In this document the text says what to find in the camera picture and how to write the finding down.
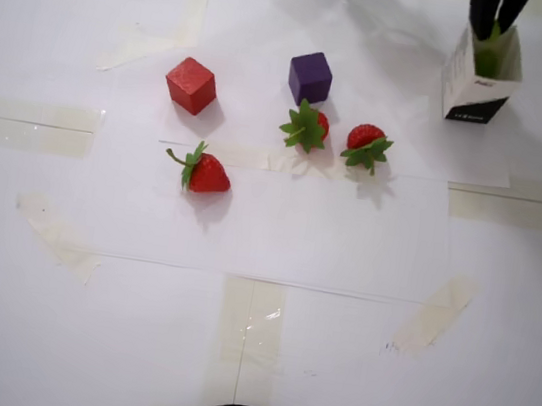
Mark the red wooden cube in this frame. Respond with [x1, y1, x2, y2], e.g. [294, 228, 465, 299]
[160, 53, 221, 119]

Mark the white and black cardboard box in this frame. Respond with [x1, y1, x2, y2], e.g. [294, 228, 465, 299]
[434, 15, 531, 131]

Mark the purple wooden cube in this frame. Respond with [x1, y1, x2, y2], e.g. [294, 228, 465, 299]
[284, 47, 336, 111]

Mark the white paper sheet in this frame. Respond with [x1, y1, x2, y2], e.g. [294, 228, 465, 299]
[76, 130, 460, 309]
[157, 0, 537, 192]

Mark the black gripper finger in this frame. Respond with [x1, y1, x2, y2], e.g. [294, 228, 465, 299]
[495, 0, 529, 36]
[464, 0, 499, 43]

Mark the red plastic strawberry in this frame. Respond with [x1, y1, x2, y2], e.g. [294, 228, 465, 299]
[276, 95, 335, 155]
[160, 135, 238, 199]
[337, 120, 397, 179]

